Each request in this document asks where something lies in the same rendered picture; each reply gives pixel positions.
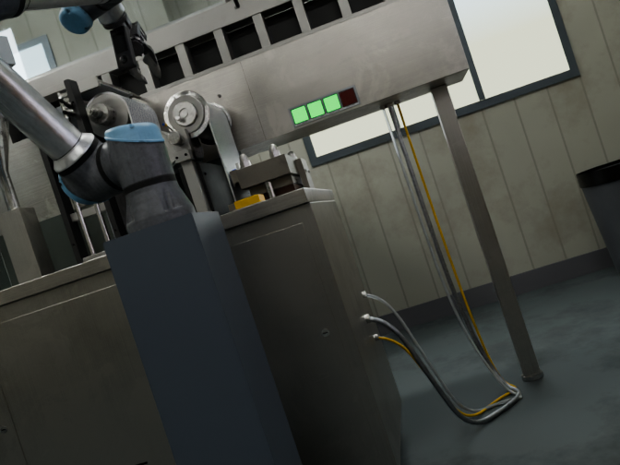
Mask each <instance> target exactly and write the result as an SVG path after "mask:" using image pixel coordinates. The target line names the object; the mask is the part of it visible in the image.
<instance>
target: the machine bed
mask: <svg viewBox="0 0 620 465"><path fill-rule="evenodd" d="M332 200H335V197H334V195H333V192H332V190H327V189H315V188H304V187H302V188H299V189H296V190H294V191H291V192H289V193H286V194H283V195H280V196H277V197H273V198H270V199H267V200H264V201H261V202H259V203H256V204H254V205H251V206H248V207H245V208H242V209H237V210H235V211H232V212H229V213H226V214H224V215H221V216H220V217H221V222H222V225H223V228H224V231H226V230H229V229H231V228H234V227H237V226H240V225H243V224H246V223H248V222H251V221H256V220H259V219H262V218H265V217H267V216H270V215H272V214H275V213H278V212H281V211H284V210H286V209H291V208H294V207H297V206H300V205H303V204H305V203H308V202H318V201H332ZM109 269H111V267H110V264H109V261H108V259H107V256H106V255H105V256H100V257H97V258H94V259H92V260H89V261H86V262H83V263H80V264H78V265H75V266H73V267H70V268H65V269H62V270H59V271H56V272H54V273H51V274H48V275H45V276H43V277H40V278H38V279H35V280H30V281H27V282H24V283H21V284H19V285H16V286H13V287H10V288H7V289H5V290H2V291H0V306H2V305H5V304H10V303H13V302H15V301H18V300H21V299H24V298H27V297H30V296H32V295H35V294H38V293H41V292H45V291H48V290H51V289H53V288H56V287H59V286H62V285H65V284H68V283H70V282H73V281H76V280H81V279H84V278H87V277H89V276H92V275H95V274H98V273H101V272H104V271H106V270H109Z"/></svg>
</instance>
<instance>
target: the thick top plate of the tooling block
mask: <svg viewBox="0 0 620 465"><path fill-rule="evenodd" d="M295 160H297V158H294V157H293V156H290V155H287V154H281V155H279V156H276V157H273V158H271V159H268V160H265V161H261V162H258V163H256V164H253V165H250V166H247V167H244V168H242V169H240V170H237V171H235V172H236V175H237V178H238V181H239V184H240V186H241V189H243V190H249V188H252V187H255V186H258V185H262V184H264V183H265V182H267V181H273V180H276V179H279V178H281V177H284V176H286V175H289V174H293V175H298V176H300V174H299V171H298V168H297V165H296V162H295Z"/></svg>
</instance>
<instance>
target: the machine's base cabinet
mask: <svg viewBox="0 0 620 465"><path fill-rule="evenodd" d="M225 233H226V236H227V239H228V242H229V245H230V248H231V250H232V255H233V258H234V261H235V265H236V267H237V270H238V273H239V276H240V279H241V282H242V284H243V287H244V292H245V295H246V298H247V301H248V303H249V306H250V309H251V312H252V315H253V318H254V320H255V323H256V328H257V331H258V334H259V337H260V339H261V342H262V345H263V348H264V351H265V354H266V356H267V359H268V364H269V367H270V370H271V373H272V375H273V378H274V381H275V384H276V387H277V390H278V392H279V395H280V400H281V403H282V406H283V409H284V411H285V414H286V417H287V420H288V423H289V426H290V428H291V431H292V436H293V439H294V442H295V445H296V447H297V450H298V453H299V456H300V459H301V462H302V464H303V465H400V420H401V398H400V395H399V391H398V388H397V385H396V382H395V379H394V376H393V374H392V371H391V368H390V365H389V362H388V357H387V354H386V351H385V348H384V345H383V342H382V340H377V341H376V340H375V337H374V335H375V334H378V337H380V334H379V331H378V328H377V325H376V323H374V322H371V323H368V324H367V323H366V320H365V317H364V315H367V314H369V316H372V317H374V315H373V312H372V309H371V306H370V304H369V301H368V298H367V297H366V298H363V295H362V292H364V291H365V289H364V285H363V282H362V279H361V276H360V273H359V270H358V268H357V265H356V261H355V258H354V255H353V252H352V248H351V245H350V242H349V239H348V236H347V233H346V231H345V228H344V225H343V222H342V219H341V216H340V212H339V209H338V206H337V203H336V201H335V200H332V201H318V202H308V203H305V204H303V205H300V206H297V207H294V208H291V209H286V210H284V211H281V212H278V213H275V214H272V215H270V216H267V217H265V218H262V219H259V220H256V221H251V222H248V223H246V224H243V225H240V226H237V227H234V228H231V229H229V230H226V231H225ZM0 465H176V463H175V460H174V457H173V453H172V450H171V447H170V444H169V441H168V438H167V435H166V433H165V430H164V427H163V424H162V421H161V417H160V414H159V411H158V408H157V405H156V402H155V399H154V397H153V394H152V391H151V388H150V385H149V381H148V378H147V375H146V372H145V369H144V366H143V363H142V361H141V358H140V355H139V352H138V349H137V345H136V342H135V339H134V336H133V333H132V330H131V327H130V325H129V322H128V319H127V316H126V313H125V309H124V306H123V303H122V300H121V297H120V294H119V291H118V289H117V286H116V283H115V280H114V277H113V273H112V270H111V269H109V270H106V271H103V272H101V273H98V274H95V275H92V276H89V277H87V278H84V279H81V280H76V281H73V282H70V283H68V284H65V285H62V286H59V287H56V288H53V289H51V290H48V291H45V292H41V293H38V294H35V295H32V296H30V297H27V298H24V299H21V300H18V301H15V302H13V303H10V304H5V305H2V306H0Z"/></svg>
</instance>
